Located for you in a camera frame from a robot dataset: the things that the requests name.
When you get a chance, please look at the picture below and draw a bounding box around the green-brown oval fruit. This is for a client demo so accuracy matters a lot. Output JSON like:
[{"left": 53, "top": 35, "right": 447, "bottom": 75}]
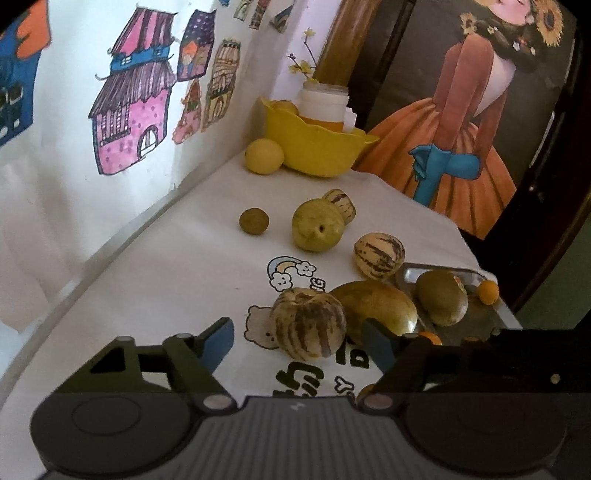
[{"left": 416, "top": 270, "right": 468, "bottom": 328}]

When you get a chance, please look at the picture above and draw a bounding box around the yellow lemon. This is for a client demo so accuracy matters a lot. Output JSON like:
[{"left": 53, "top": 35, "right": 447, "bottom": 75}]
[{"left": 244, "top": 138, "right": 284, "bottom": 175}]

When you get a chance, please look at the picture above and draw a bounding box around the green pear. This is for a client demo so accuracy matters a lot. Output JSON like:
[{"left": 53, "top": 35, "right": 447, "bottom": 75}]
[{"left": 291, "top": 198, "right": 346, "bottom": 252}]

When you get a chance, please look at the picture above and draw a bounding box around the small striped pepino melon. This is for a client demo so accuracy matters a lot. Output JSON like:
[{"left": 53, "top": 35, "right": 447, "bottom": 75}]
[{"left": 322, "top": 188, "right": 357, "bottom": 225}]

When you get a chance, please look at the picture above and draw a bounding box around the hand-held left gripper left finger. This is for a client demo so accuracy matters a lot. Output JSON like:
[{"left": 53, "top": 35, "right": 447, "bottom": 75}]
[{"left": 58, "top": 317, "right": 236, "bottom": 412}]

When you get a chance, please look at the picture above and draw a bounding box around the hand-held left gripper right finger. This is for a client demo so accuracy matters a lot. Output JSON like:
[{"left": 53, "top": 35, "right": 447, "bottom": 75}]
[{"left": 358, "top": 320, "right": 575, "bottom": 412}]

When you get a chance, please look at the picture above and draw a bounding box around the wall poster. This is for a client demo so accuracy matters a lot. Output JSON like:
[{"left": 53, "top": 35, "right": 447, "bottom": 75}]
[{"left": 353, "top": 0, "right": 568, "bottom": 241}]

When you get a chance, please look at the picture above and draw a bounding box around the white lidded jar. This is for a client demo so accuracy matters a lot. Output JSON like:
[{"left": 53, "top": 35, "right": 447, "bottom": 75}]
[{"left": 298, "top": 83, "right": 350, "bottom": 132}]

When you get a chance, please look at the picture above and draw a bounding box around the yellow flower sprig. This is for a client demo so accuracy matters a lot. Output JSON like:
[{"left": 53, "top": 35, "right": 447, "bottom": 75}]
[{"left": 287, "top": 28, "right": 320, "bottom": 85}]

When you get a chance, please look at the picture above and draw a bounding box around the small brown round fruit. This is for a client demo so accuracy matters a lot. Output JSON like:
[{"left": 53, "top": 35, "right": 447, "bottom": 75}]
[{"left": 239, "top": 208, "right": 269, "bottom": 236}]

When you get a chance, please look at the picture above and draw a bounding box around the brown wooden post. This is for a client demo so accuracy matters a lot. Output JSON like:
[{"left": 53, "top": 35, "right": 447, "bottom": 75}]
[{"left": 314, "top": 0, "right": 376, "bottom": 88}]

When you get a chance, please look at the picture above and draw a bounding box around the cluster of paper house drawings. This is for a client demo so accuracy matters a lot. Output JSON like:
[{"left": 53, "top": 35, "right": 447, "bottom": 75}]
[{"left": 0, "top": 0, "right": 298, "bottom": 177}]

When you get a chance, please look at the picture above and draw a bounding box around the yellow plastic bowl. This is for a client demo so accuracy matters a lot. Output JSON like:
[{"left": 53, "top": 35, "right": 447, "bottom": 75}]
[{"left": 261, "top": 97, "right": 379, "bottom": 178}]

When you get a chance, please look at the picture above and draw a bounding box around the metal tray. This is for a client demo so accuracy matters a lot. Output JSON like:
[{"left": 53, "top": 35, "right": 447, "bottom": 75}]
[{"left": 394, "top": 262, "right": 523, "bottom": 347}]

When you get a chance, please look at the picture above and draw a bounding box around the green-brown mango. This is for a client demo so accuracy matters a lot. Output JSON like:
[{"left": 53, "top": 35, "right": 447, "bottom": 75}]
[{"left": 329, "top": 281, "right": 419, "bottom": 344}]

